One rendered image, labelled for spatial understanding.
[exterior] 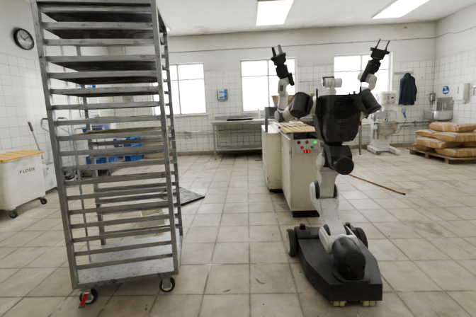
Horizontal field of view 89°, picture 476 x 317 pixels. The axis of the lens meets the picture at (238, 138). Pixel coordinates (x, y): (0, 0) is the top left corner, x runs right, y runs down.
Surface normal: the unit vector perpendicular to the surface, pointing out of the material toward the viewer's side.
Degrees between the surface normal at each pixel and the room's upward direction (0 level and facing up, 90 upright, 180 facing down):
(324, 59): 90
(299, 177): 90
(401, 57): 90
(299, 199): 90
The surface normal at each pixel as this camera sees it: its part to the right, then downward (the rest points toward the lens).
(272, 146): -0.05, 0.13
